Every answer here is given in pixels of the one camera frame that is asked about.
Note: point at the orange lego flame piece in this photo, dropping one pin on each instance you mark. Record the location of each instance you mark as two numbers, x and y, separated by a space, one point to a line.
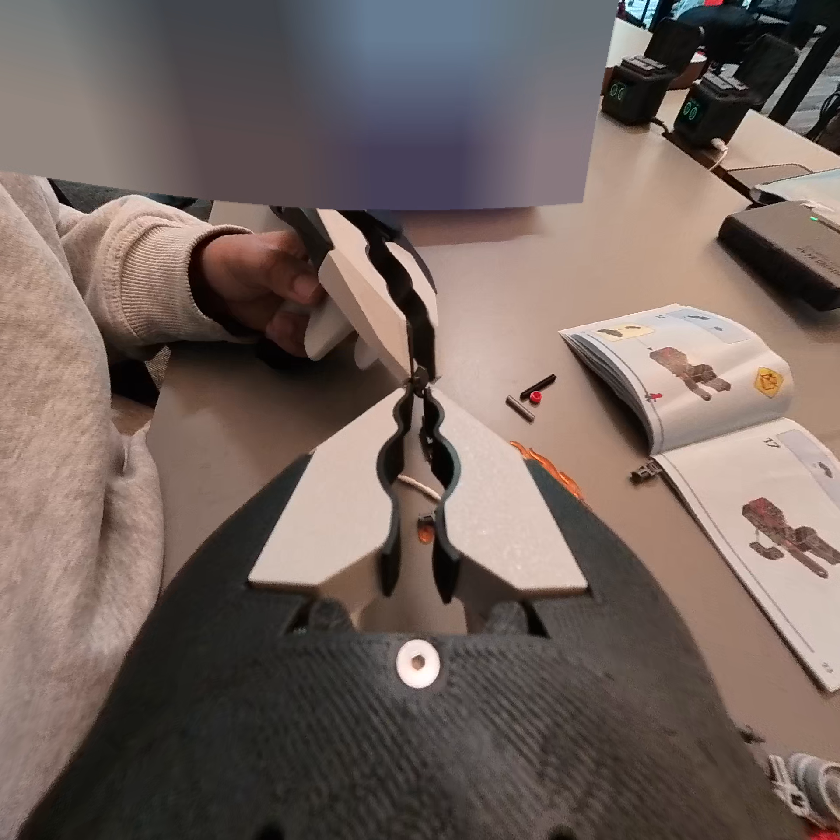
558 474

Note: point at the grey lego wheel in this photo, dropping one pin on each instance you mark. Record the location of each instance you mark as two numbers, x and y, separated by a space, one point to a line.
817 784

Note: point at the person's left forearm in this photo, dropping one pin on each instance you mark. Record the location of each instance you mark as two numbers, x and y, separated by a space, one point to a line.
131 269

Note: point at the black battery charger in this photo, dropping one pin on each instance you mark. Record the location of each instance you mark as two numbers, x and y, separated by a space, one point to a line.
640 85
712 108

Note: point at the black table leg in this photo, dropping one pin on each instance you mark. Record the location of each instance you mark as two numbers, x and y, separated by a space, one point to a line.
804 59

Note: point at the small dark lego piece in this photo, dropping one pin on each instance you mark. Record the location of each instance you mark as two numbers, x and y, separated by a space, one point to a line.
418 380

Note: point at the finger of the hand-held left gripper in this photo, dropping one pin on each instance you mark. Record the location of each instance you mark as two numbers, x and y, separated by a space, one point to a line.
420 275
367 289

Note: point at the black box device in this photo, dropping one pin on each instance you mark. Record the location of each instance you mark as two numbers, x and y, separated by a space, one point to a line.
781 249

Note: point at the lego instruction booklet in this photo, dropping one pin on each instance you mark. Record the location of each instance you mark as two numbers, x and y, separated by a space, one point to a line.
715 374

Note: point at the small orange lego piece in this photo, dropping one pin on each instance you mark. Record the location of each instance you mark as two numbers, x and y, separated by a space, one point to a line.
427 530

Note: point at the person's left hand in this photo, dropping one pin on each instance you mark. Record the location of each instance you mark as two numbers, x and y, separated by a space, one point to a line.
256 282

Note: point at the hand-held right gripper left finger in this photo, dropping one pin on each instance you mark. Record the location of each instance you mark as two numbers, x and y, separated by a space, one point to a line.
315 525

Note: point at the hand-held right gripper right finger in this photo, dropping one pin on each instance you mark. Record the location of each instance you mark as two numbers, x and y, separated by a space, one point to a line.
512 525

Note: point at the light grey lego connector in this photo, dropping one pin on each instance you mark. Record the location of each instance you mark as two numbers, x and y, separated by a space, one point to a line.
778 771

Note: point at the black lego axle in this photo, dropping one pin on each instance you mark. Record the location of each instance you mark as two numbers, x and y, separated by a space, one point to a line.
538 387

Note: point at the grey sweatshirt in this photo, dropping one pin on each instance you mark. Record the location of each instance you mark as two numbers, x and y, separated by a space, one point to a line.
59 525

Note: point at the dark grey lego connector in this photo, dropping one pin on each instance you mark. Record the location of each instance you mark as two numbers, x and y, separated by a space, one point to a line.
645 471

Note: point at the grey lego axle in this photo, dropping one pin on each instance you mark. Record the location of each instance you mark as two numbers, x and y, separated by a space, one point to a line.
520 408

